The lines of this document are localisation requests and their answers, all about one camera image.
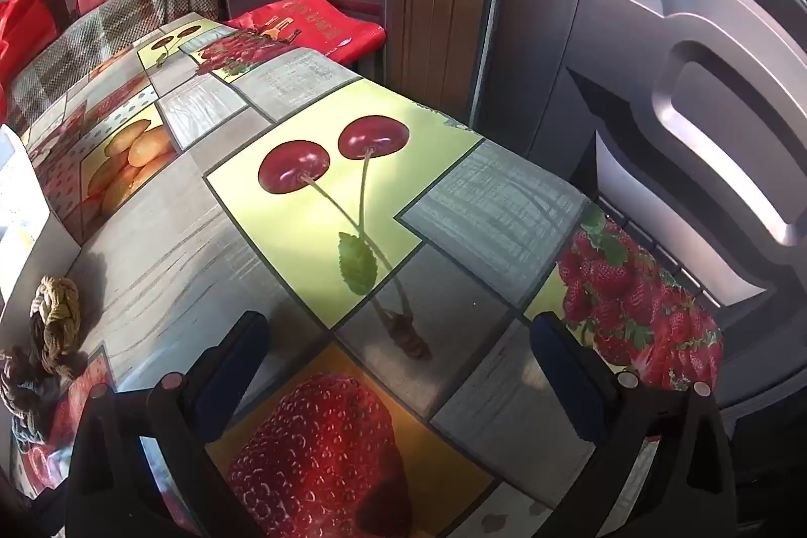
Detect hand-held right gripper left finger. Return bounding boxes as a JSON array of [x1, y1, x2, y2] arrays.
[[66, 311, 272, 538]]

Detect white cardboard box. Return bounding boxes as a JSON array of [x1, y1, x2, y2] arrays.
[[0, 125, 83, 318]]

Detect fruit printed tablecloth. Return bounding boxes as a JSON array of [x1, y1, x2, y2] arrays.
[[0, 12, 726, 538]]

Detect red tote bag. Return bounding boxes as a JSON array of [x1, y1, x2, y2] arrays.
[[0, 0, 59, 86]]

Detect plaid covered bench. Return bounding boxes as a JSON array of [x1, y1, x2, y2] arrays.
[[5, 0, 221, 136]]

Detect red printed bag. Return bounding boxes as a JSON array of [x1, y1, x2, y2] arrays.
[[225, 0, 387, 68]]

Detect olive braided rope knot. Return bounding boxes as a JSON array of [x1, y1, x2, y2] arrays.
[[28, 274, 84, 381]]

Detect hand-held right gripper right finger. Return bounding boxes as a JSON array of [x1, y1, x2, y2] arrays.
[[530, 313, 738, 538]]

